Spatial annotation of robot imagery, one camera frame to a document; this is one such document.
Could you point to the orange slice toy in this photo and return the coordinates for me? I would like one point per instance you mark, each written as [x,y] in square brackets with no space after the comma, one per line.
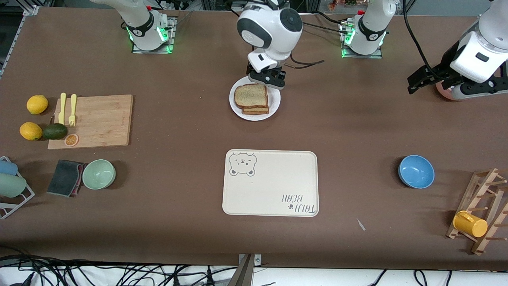
[71,140]

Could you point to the aluminium background frame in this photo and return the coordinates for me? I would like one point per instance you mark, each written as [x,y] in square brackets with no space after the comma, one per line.
[222,4]

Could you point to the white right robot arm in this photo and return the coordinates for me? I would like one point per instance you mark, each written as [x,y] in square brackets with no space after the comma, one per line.
[274,31]

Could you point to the brown bread slice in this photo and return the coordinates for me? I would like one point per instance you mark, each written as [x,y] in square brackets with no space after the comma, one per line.
[250,95]
[258,111]

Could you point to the grey metal camera post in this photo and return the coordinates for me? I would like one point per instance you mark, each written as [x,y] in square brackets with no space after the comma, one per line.
[246,272]

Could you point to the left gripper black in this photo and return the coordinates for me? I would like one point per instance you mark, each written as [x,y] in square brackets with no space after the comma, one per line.
[443,67]

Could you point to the yellow mug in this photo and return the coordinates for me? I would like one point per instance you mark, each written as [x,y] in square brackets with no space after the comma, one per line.
[470,225]

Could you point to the pale green cup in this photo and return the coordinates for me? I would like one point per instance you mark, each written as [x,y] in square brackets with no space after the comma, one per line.
[11,185]

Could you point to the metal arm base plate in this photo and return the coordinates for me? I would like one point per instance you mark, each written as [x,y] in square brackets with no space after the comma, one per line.
[363,56]
[171,28]

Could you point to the bamboo cutting board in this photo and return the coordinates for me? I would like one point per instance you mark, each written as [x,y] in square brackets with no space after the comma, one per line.
[95,123]

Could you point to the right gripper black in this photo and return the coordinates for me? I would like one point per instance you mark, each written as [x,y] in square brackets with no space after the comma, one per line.
[280,76]

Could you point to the grey folded cloth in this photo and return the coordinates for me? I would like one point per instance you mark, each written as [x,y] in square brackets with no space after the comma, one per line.
[63,178]

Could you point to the dark green avocado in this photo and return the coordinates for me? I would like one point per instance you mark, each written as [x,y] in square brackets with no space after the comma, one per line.
[54,131]

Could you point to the yellow plastic knife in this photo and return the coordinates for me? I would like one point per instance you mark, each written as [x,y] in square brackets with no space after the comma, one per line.
[62,111]

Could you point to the light blue cup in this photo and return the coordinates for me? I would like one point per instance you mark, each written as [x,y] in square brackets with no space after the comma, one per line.
[7,167]

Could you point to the cream bear print tray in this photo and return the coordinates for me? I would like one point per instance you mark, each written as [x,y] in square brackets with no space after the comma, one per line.
[274,186]

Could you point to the white round plate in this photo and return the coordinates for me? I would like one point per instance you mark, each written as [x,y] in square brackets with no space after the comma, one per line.
[274,107]

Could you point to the blue bowl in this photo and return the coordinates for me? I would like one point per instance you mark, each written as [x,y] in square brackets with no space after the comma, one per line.
[416,171]

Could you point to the mint green bowl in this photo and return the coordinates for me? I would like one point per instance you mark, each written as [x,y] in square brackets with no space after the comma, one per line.
[99,174]

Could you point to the grey tape scrap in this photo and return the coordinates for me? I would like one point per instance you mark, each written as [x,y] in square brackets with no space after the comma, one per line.
[360,224]

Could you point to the yellow plastic fork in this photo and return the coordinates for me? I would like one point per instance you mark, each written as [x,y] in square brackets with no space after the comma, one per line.
[72,113]

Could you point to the wooden mug rack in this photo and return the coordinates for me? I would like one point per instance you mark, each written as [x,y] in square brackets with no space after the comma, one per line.
[482,186]

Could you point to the pink bowl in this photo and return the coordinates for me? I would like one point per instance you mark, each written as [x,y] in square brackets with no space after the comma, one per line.
[446,93]

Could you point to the yellow lemon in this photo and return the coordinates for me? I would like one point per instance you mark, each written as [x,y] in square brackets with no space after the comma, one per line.
[30,131]
[37,105]

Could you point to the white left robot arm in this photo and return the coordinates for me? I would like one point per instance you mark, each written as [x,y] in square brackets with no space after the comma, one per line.
[373,24]

